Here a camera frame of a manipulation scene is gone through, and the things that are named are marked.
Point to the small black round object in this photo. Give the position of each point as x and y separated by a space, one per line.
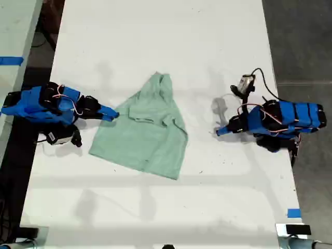
168 246

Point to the blue taped gripper short finger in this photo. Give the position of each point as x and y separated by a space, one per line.
106 117

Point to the black camera stalk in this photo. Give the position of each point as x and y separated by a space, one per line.
245 99
76 137

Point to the long blue tape strip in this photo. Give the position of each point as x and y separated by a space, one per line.
11 60

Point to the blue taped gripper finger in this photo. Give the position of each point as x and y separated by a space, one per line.
223 133
225 128

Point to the grey metal tube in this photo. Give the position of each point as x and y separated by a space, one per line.
303 243
15 245

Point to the short blue tape piece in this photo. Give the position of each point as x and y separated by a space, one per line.
294 213

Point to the white mounting plate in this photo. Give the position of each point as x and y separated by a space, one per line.
280 229

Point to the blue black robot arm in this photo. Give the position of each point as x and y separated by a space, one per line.
293 116
33 106

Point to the blue taped gripper long finger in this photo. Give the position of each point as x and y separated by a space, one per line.
109 111

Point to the small black flat box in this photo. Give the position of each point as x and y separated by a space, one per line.
297 229

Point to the pale green t-shirt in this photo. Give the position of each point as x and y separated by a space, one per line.
145 135

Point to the black camera box white label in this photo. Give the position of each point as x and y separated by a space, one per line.
58 136

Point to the black block on plate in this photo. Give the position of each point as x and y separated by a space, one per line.
28 231

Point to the grey black camera box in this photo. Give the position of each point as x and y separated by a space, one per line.
246 82

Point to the black table clamp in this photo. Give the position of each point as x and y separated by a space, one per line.
295 150

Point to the white side table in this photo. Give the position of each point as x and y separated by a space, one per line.
15 31

